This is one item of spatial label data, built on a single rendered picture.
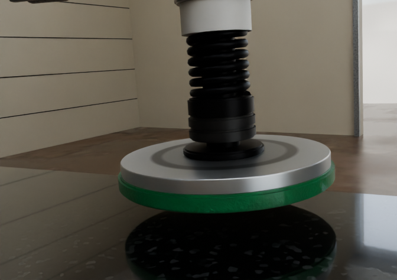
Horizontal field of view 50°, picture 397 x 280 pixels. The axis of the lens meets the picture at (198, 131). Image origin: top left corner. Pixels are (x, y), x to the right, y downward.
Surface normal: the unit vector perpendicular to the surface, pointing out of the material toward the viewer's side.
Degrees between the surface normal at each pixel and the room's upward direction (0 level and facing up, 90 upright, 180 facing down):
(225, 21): 90
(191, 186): 90
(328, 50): 90
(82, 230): 0
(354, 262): 0
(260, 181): 90
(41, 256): 0
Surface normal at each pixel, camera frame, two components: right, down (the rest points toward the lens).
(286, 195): 0.40, 0.11
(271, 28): -0.58, 0.16
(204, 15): -0.36, 0.17
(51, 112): 0.81, 0.04
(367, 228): -0.07, -0.99
